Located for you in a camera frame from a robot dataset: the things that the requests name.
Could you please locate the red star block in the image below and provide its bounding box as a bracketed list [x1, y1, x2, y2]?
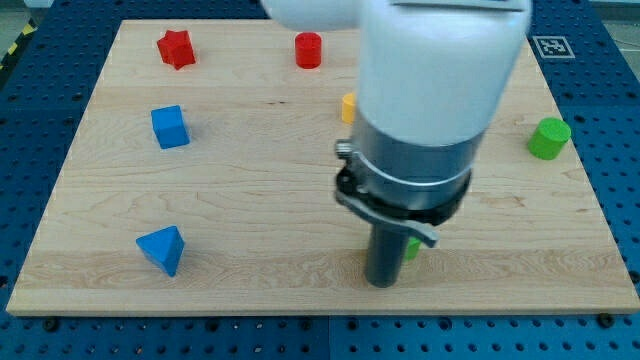
[156, 30, 196, 70]

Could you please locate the yellow heart block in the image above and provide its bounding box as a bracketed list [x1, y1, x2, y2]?
[341, 92, 356, 124]

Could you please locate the blue cube block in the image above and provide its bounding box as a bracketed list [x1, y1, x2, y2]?
[150, 105, 190, 149]

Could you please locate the green cylinder block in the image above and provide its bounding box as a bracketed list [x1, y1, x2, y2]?
[527, 117, 572, 160]

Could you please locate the fiducial marker tag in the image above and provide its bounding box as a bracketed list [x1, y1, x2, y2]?
[532, 35, 575, 59]

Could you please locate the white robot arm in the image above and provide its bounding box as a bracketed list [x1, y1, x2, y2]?
[262, 0, 532, 288]

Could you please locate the red cylinder block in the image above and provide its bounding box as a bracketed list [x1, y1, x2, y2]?
[294, 32, 322, 69]

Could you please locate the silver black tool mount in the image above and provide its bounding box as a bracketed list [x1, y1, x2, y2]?
[335, 114, 481, 247]

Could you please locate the wooden board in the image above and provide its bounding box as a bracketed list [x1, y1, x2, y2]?
[7, 20, 639, 317]

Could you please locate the blue triangular prism block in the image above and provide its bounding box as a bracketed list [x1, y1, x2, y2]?
[136, 225, 185, 277]

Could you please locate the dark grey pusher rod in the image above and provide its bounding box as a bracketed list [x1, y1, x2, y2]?
[365, 225, 409, 288]

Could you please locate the small green block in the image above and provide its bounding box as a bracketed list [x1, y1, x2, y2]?
[404, 237, 422, 261]

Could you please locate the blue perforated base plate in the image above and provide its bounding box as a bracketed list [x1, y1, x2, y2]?
[1, 0, 639, 359]

